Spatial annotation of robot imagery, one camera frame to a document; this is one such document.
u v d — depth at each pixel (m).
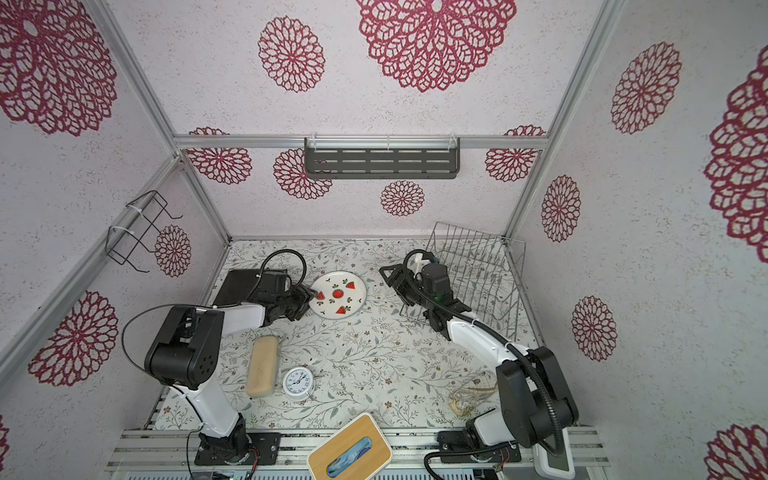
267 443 0.75
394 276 0.76
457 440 0.75
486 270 1.09
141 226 0.80
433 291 0.66
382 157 0.93
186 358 0.49
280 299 0.82
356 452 0.71
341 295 1.03
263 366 0.84
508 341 0.48
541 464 0.69
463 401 0.78
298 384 0.81
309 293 0.88
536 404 0.43
